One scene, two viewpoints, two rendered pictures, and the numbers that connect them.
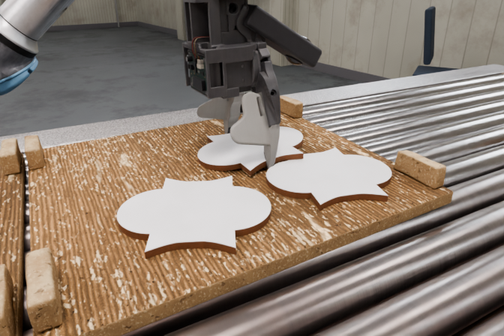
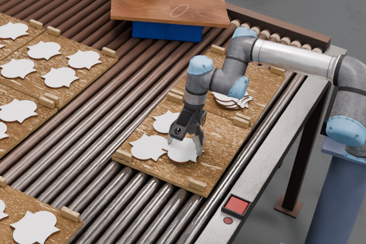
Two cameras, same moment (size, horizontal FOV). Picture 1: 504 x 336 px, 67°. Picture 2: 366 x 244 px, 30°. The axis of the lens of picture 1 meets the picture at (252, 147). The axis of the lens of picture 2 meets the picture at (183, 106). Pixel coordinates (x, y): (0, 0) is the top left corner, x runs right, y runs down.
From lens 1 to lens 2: 2.51 m
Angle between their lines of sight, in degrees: 109
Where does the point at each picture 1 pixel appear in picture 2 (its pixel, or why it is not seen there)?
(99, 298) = (166, 104)
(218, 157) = (187, 140)
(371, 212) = (130, 139)
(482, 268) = (101, 139)
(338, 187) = (142, 141)
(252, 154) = (177, 144)
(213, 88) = not seen: hidden behind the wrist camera
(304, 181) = (153, 140)
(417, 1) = not seen: outside the picture
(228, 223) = (159, 121)
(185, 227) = (167, 117)
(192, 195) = not seen: hidden behind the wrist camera
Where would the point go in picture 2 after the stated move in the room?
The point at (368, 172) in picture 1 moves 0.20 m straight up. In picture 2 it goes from (138, 150) to (142, 102)
